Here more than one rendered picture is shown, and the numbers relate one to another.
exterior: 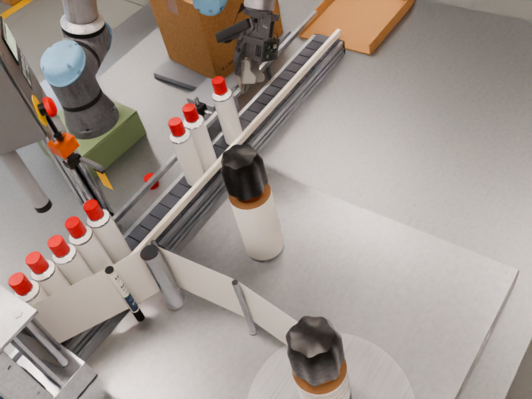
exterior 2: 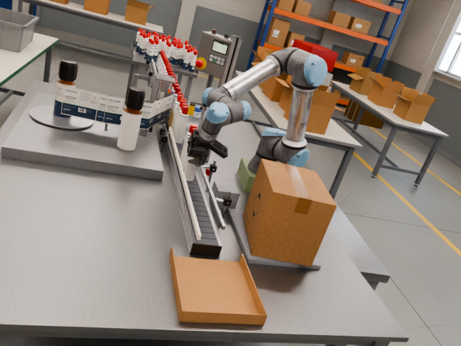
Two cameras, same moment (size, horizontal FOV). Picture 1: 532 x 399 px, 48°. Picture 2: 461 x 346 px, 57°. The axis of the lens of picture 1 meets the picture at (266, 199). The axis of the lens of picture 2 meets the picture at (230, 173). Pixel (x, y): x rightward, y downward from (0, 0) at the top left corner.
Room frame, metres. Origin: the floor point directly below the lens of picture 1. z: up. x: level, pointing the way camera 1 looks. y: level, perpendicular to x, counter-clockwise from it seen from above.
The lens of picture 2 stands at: (2.08, -1.48, 1.70)
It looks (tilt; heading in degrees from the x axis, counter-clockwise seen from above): 23 degrees down; 114
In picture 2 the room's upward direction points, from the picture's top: 17 degrees clockwise
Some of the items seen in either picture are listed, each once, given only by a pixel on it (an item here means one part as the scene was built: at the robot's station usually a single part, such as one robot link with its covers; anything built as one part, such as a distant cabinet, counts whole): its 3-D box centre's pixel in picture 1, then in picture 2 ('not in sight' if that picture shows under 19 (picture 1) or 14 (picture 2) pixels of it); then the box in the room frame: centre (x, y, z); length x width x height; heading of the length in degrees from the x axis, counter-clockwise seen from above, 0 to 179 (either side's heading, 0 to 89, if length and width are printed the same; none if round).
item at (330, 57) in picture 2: not in sight; (304, 79); (-0.42, 5.96, 0.61); 0.70 x 0.60 x 1.22; 142
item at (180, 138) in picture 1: (186, 152); (188, 145); (1.09, 0.16, 0.98); 0.05 x 0.05 x 0.20
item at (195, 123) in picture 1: (199, 138); (190, 149); (1.13, 0.12, 0.98); 0.05 x 0.05 x 0.20
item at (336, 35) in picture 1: (233, 146); (181, 169); (1.15, 0.05, 0.91); 1.07 x 0.01 x 0.02; 134
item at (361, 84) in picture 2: not in sight; (365, 81); (0.68, 5.59, 0.97); 0.52 x 0.36 x 0.37; 43
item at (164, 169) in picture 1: (207, 123); (199, 162); (1.20, 0.10, 0.96); 1.07 x 0.01 x 0.01; 134
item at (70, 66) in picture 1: (70, 72); (273, 141); (1.39, 0.42, 1.09); 0.13 x 0.12 x 0.14; 162
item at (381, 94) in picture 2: not in sight; (383, 90); (1.07, 5.11, 0.97); 0.43 x 0.39 x 0.37; 38
